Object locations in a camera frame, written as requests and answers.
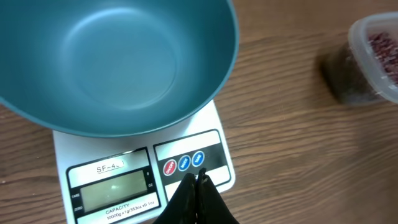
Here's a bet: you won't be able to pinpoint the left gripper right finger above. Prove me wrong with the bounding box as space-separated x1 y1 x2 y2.
195 168 239 224

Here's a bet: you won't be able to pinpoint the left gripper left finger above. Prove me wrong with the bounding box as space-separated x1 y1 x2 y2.
154 173 197 224

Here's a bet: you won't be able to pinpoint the white digital kitchen scale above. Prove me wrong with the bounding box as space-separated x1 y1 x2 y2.
53 102 236 223

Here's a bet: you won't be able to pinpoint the blue bowl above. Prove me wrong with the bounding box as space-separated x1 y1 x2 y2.
1 0 239 138

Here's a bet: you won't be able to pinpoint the clear plastic container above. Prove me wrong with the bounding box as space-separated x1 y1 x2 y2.
320 12 397 105

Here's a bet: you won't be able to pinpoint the red beans in container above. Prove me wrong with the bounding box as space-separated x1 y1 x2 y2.
368 32 397 84

